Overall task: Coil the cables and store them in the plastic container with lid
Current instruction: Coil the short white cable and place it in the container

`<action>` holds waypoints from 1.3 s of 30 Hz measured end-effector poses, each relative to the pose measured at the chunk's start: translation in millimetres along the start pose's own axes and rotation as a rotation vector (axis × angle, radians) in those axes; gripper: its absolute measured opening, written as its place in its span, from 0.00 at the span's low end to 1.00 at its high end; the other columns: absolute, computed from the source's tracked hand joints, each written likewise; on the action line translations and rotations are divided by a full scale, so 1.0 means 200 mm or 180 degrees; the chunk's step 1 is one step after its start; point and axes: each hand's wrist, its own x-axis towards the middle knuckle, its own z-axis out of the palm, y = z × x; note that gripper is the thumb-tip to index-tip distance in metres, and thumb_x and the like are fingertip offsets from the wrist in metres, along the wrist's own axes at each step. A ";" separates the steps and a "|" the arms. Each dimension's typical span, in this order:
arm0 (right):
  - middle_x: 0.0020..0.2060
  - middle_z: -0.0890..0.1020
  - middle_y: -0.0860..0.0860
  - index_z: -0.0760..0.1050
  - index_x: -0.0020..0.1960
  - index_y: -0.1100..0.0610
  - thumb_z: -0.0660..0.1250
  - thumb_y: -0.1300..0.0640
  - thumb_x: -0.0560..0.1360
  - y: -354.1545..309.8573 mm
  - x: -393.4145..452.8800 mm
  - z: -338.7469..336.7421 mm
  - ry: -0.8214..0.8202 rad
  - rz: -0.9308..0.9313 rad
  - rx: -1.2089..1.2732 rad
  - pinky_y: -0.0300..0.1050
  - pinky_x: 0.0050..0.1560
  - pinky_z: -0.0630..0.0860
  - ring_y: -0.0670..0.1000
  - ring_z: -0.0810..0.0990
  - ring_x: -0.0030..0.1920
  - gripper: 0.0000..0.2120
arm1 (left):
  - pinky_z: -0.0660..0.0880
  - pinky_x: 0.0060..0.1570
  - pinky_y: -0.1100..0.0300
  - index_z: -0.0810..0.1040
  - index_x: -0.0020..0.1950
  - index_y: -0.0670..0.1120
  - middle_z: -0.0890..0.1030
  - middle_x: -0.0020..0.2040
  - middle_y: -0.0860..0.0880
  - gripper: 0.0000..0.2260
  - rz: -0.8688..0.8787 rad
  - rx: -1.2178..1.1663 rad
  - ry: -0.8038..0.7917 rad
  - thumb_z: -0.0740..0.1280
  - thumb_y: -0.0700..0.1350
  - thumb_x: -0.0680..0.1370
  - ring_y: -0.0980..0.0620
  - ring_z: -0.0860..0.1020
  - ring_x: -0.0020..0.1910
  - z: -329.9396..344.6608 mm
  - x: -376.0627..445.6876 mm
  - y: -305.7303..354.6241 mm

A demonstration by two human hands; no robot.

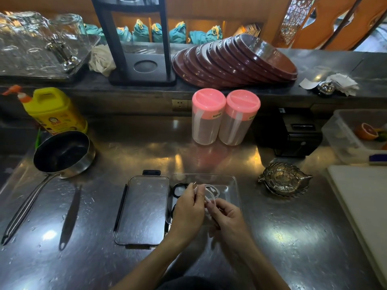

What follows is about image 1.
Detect crumpled beige cloth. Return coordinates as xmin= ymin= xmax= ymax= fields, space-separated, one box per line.
xmin=88 ymin=44 xmax=117 ymax=77

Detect person's left forearm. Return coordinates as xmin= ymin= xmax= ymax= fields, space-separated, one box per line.
xmin=110 ymin=234 xmax=194 ymax=290

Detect crumpled white paper slips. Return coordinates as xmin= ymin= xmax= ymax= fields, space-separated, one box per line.
xmin=299 ymin=73 xmax=360 ymax=97

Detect white cutting board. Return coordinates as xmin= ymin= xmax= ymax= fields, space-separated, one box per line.
xmin=325 ymin=165 xmax=387 ymax=287

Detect black rubber ring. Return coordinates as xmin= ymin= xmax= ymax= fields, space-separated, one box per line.
xmin=173 ymin=183 xmax=188 ymax=198

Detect row of teal drawstring pouches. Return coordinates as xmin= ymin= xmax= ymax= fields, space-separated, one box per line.
xmin=83 ymin=19 xmax=224 ymax=46

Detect clear drinking glass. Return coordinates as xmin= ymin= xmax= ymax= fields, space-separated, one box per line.
xmin=48 ymin=14 xmax=89 ymax=47
xmin=14 ymin=11 xmax=50 ymax=39

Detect person's left hand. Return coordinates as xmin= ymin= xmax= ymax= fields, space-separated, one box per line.
xmin=167 ymin=182 xmax=207 ymax=243

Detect stack of menu booklets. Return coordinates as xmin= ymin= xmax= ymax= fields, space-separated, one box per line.
xmin=234 ymin=23 xmax=261 ymax=38

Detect steel saucepan long handle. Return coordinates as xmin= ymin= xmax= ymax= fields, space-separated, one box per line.
xmin=1 ymin=131 xmax=96 ymax=245

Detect clear rectangular food container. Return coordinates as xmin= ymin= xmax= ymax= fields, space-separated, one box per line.
xmin=166 ymin=173 xmax=242 ymax=225

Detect stack of maroon plates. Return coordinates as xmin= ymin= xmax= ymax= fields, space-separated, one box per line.
xmin=172 ymin=34 xmax=299 ymax=89

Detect clear plastic storage bin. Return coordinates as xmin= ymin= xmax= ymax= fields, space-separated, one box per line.
xmin=321 ymin=109 xmax=387 ymax=165

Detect clear container lid black latches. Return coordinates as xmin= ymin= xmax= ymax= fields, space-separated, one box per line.
xmin=113 ymin=170 xmax=170 ymax=250

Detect clear canister pink lid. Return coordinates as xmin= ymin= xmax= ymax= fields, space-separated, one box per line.
xmin=218 ymin=89 xmax=261 ymax=146
xmin=191 ymin=88 xmax=227 ymax=145

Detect person's right hand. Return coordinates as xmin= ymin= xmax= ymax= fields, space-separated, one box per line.
xmin=206 ymin=198 xmax=250 ymax=249

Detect cut grapefruit half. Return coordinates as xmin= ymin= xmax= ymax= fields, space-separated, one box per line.
xmin=354 ymin=123 xmax=379 ymax=141

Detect white silicone gasket ring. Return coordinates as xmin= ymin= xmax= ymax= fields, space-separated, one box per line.
xmin=193 ymin=184 xmax=220 ymax=209

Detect silver call bell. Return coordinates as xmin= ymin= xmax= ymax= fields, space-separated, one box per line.
xmin=316 ymin=81 xmax=336 ymax=96

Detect black metal stand frame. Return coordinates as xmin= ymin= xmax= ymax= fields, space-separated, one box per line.
xmin=90 ymin=0 xmax=177 ymax=87

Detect silver metal bar tool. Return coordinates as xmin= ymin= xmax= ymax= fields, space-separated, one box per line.
xmin=45 ymin=38 xmax=81 ymax=70

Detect yellow detergent bottle orange cap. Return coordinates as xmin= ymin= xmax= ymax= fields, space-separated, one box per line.
xmin=1 ymin=85 xmax=88 ymax=135

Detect steel tray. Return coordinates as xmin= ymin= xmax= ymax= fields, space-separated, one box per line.
xmin=0 ymin=34 xmax=101 ymax=79

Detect silver leaf shaped dish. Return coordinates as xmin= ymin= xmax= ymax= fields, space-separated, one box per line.
xmin=258 ymin=162 xmax=313 ymax=197

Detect black receipt printer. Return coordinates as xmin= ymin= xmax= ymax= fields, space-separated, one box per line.
xmin=253 ymin=108 xmax=323 ymax=157

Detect person's right forearm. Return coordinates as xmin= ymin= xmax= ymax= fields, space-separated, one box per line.
xmin=222 ymin=237 xmax=291 ymax=290

